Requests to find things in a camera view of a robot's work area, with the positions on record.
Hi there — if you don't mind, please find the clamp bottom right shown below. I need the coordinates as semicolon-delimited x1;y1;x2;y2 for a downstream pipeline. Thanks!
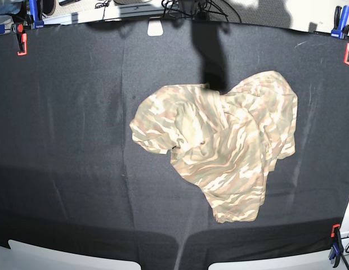
329;224;344;268

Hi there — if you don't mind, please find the camouflage t-shirt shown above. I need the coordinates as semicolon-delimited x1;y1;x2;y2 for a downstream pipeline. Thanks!
129;71;298;223

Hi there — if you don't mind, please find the red clamp top left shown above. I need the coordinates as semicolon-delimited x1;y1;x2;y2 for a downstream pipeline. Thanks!
11;23;27;56

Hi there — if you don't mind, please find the white tag on cloth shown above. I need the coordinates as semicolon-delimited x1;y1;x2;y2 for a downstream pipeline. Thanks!
147;20;164;37

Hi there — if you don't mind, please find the blue clamp top right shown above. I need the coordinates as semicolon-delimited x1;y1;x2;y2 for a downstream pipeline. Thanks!
330;5;349;39

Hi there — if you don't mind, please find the black cable bundle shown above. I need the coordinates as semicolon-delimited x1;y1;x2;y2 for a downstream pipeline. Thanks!
160;0;230;21

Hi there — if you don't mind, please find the black table cloth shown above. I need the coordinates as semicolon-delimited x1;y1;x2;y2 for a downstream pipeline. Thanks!
0;20;349;269

